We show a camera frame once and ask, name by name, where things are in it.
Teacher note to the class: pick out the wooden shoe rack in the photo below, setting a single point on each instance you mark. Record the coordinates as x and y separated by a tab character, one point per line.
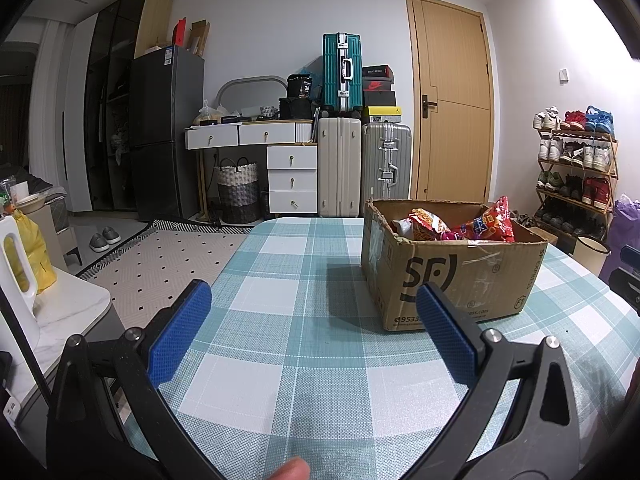
614	160

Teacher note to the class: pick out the striped bowl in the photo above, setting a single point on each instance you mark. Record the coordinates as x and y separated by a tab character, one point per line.
268	111

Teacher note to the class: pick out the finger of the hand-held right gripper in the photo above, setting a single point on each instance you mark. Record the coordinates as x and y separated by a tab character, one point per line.
627	290
631	256

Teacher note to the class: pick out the plastic bag with food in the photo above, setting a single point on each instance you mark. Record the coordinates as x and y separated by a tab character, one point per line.
207	115

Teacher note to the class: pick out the person's left hand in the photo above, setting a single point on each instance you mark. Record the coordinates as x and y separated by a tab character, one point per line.
292	471

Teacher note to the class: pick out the beige suitcase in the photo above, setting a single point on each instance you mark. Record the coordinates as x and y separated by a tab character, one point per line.
339	167

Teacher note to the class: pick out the yellow bag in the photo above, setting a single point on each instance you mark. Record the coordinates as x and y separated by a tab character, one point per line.
35	260

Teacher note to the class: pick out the cream trash bin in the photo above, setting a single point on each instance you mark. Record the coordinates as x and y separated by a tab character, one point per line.
592	255

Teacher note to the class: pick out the silver suitcase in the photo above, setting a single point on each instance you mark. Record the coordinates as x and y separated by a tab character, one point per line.
387	160

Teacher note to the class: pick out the red chip bag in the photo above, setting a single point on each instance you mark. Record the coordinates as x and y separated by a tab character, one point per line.
490	222

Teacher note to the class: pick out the wooden door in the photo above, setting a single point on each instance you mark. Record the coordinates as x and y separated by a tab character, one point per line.
450	100

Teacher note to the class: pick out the white drawer dresser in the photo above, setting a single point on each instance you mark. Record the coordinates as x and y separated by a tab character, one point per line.
292	180

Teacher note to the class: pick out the dark wardrobe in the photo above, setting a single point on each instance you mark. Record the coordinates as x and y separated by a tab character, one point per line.
100	110

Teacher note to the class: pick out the silver snack packet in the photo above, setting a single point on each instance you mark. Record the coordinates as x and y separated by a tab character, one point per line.
404	227

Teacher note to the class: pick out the rows of shoes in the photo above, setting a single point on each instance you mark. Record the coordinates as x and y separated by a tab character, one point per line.
575	160

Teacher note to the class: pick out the black jar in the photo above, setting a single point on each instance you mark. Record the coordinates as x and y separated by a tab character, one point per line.
299	86

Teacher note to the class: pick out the yellow shoe box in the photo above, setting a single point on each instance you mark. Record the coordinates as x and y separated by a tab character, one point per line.
382	115

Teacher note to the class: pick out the small cardboard box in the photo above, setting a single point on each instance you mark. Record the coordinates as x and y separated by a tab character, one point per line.
542	236

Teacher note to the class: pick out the brown cardboard piece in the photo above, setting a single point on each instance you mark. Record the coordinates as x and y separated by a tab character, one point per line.
199	37

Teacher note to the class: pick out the printed cardboard box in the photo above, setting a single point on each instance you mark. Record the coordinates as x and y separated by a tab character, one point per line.
450	280

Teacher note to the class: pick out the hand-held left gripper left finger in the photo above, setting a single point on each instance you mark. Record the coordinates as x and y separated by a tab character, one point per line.
182	327

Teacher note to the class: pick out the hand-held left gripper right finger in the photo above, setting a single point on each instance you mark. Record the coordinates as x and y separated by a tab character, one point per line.
447	332

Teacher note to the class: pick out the grey armchair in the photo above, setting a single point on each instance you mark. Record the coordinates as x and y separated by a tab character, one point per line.
60	220

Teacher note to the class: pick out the large white noodle snack packet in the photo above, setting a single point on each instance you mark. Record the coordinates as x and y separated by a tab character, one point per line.
430	225

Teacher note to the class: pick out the red paper bag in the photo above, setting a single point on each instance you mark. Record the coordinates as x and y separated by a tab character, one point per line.
180	34

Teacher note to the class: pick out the light switch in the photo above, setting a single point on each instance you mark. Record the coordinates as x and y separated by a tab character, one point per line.
564	74

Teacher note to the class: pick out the purple candy packet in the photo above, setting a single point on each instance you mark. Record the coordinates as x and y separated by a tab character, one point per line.
452	234

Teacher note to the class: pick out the scattered sneakers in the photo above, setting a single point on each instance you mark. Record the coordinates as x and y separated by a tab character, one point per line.
525	221

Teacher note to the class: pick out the arched grey mirror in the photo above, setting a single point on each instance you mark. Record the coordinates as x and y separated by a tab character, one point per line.
240	87

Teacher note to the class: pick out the teal suitcase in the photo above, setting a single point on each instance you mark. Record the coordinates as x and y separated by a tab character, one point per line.
335	75

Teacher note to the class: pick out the dark refrigerator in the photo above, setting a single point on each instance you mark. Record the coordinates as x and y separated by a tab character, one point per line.
165	130

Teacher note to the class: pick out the large black shoe box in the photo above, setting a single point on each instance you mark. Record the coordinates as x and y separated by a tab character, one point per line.
380	99

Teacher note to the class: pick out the purple bag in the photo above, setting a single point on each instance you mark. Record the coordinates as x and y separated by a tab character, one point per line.
625	225

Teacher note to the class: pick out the black bag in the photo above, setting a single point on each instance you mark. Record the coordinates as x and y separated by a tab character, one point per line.
296	109

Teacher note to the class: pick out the woven laundry basket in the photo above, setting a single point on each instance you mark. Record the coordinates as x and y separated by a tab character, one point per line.
238	192

